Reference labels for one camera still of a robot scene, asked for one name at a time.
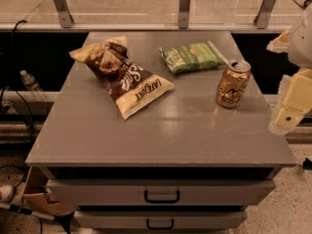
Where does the lower grey drawer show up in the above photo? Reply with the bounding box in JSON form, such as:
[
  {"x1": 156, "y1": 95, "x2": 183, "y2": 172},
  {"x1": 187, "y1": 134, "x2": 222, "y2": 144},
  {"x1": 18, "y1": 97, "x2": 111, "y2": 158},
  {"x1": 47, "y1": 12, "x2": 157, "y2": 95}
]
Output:
[{"x1": 74, "y1": 211, "x2": 247, "y2": 231}]

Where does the clear plastic water bottle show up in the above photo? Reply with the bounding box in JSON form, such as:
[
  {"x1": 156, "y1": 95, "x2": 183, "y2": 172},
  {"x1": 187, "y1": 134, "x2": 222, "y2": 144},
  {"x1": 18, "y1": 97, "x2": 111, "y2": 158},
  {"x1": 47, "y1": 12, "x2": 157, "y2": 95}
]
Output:
[{"x1": 19, "y1": 70, "x2": 46, "y2": 101}]

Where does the right metal window bracket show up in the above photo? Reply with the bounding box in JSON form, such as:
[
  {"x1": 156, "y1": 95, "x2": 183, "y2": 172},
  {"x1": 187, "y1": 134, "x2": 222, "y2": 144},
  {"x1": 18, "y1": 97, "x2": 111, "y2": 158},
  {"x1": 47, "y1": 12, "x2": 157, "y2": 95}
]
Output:
[{"x1": 253, "y1": 0, "x2": 277, "y2": 29}]

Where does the orange soda can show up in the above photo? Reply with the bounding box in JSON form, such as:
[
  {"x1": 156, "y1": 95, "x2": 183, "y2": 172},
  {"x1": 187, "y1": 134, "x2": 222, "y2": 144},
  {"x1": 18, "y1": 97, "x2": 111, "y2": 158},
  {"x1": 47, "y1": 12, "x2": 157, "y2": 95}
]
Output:
[{"x1": 216, "y1": 60, "x2": 251, "y2": 108}]

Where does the black cable left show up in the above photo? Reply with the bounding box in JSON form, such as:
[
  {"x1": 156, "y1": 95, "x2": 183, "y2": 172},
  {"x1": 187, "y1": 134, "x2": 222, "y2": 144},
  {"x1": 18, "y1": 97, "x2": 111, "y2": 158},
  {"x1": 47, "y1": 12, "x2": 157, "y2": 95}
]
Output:
[{"x1": 0, "y1": 19, "x2": 40, "y2": 144}]

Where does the left metal window bracket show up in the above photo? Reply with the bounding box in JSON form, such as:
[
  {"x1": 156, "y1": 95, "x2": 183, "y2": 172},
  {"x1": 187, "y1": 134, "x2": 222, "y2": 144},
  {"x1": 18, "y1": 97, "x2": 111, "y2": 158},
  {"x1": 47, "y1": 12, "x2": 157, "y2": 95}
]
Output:
[{"x1": 53, "y1": 0, "x2": 74, "y2": 28}]

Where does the white black pole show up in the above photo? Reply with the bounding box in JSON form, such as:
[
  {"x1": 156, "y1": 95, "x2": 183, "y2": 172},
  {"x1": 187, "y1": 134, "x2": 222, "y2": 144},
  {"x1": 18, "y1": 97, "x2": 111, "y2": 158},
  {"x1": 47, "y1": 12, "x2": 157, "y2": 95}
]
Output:
[{"x1": 0, "y1": 203, "x2": 74, "y2": 234}]

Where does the grey drawer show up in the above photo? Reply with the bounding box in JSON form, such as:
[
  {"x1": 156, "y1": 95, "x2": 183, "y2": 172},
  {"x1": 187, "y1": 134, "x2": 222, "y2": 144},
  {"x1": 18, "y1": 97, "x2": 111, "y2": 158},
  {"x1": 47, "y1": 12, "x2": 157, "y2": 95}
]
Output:
[
  {"x1": 74, "y1": 211, "x2": 247, "y2": 231},
  {"x1": 48, "y1": 179, "x2": 275, "y2": 207}
]

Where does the white shoe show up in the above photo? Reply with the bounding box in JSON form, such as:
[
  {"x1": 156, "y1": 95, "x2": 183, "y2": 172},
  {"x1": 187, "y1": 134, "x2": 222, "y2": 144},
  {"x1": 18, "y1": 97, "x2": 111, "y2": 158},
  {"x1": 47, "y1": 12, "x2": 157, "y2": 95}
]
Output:
[{"x1": 0, "y1": 185, "x2": 15, "y2": 203}]

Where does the black drawer handle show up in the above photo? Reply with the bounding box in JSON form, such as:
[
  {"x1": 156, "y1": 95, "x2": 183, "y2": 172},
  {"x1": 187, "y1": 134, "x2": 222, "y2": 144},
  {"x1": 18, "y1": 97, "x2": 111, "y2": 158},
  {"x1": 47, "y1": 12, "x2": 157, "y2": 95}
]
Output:
[
  {"x1": 143, "y1": 190, "x2": 180, "y2": 204},
  {"x1": 146, "y1": 219, "x2": 175, "y2": 231}
]

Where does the upper grey drawer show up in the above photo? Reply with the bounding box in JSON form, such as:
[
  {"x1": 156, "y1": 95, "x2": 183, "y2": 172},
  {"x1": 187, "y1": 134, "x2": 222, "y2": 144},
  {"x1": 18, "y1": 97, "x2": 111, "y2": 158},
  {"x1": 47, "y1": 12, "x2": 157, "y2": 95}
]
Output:
[{"x1": 48, "y1": 179, "x2": 275, "y2": 207}]

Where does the metal window bracket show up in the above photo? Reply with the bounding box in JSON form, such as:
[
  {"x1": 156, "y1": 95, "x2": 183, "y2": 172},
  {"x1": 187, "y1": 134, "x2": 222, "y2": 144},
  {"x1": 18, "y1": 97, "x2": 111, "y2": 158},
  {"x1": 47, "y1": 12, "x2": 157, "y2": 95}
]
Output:
[
  {"x1": 53, "y1": 0, "x2": 74, "y2": 28},
  {"x1": 177, "y1": 0, "x2": 191, "y2": 29},
  {"x1": 253, "y1": 0, "x2": 277, "y2": 29}
]

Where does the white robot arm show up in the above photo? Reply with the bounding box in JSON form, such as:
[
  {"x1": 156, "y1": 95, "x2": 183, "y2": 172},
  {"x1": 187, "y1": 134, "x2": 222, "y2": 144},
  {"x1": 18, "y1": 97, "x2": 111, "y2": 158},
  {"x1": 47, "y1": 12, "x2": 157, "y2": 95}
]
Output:
[{"x1": 266, "y1": 6, "x2": 312, "y2": 136}]

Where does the black upper drawer handle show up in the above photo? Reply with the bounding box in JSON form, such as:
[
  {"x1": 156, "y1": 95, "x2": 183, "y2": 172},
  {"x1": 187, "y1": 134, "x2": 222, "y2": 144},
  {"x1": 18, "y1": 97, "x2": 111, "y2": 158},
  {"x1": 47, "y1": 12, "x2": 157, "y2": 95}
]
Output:
[{"x1": 143, "y1": 190, "x2": 180, "y2": 204}]

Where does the brown cardboard box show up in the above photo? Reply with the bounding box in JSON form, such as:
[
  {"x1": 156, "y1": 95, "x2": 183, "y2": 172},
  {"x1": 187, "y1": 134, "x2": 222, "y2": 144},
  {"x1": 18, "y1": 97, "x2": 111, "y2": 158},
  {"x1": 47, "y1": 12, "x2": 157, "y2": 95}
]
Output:
[{"x1": 22, "y1": 168, "x2": 75, "y2": 216}]

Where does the green chip bag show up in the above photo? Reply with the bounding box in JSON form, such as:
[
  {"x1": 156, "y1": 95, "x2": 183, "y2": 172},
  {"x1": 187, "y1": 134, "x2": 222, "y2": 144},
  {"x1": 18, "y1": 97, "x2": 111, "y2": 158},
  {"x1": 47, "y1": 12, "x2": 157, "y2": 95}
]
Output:
[{"x1": 159, "y1": 41, "x2": 228, "y2": 75}]

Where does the brown yellow chip bag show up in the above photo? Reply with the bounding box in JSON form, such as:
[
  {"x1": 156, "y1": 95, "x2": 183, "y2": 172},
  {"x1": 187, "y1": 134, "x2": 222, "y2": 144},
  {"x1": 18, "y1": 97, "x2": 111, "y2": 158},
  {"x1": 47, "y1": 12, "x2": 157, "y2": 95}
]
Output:
[{"x1": 69, "y1": 36, "x2": 175, "y2": 120}]

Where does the black lower drawer handle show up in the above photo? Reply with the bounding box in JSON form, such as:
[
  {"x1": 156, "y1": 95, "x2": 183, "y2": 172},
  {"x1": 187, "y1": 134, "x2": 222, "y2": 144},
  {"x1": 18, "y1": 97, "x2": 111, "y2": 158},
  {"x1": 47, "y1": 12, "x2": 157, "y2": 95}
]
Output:
[{"x1": 146, "y1": 219, "x2": 175, "y2": 231}]

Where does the middle metal window bracket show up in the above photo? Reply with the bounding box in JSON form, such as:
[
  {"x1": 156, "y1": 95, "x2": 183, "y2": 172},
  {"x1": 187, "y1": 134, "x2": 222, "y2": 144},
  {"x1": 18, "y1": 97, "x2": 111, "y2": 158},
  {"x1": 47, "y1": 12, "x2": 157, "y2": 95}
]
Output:
[{"x1": 177, "y1": 0, "x2": 191, "y2": 29}]

